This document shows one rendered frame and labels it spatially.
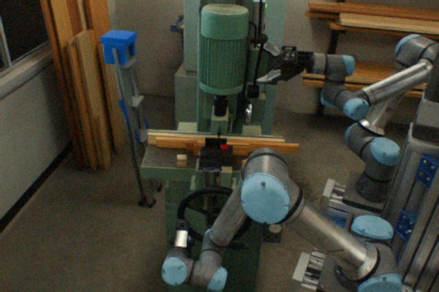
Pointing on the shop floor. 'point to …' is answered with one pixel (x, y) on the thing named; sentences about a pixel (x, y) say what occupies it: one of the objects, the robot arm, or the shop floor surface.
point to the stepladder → (130, 103)
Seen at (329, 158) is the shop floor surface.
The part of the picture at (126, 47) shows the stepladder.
